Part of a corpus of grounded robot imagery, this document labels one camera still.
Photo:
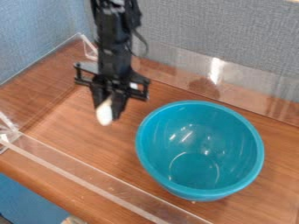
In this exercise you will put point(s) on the clear acrylic left barrier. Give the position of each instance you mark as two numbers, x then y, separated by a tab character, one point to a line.
20	58

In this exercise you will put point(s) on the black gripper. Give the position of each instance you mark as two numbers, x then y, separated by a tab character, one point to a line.
110	76

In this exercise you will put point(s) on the blue plastic bowl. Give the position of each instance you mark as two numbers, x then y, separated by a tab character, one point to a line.
201	149

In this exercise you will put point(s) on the clear acrylic front barrier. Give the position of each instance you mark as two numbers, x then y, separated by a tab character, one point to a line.
107	186

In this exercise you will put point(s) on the clear acrylic corner bracket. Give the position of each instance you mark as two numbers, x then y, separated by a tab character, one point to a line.
90	49

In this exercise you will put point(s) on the clear acrylic back barrier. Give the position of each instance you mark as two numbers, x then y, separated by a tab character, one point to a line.
242	86

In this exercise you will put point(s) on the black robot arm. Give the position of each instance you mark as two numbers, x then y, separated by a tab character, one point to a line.
118	17

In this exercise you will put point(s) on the white brown toy mushroom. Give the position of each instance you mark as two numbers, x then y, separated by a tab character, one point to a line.
104	112

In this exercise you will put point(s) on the clear acrylic barrier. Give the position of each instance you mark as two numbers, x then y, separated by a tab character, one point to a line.
242	86
107	186
20	58

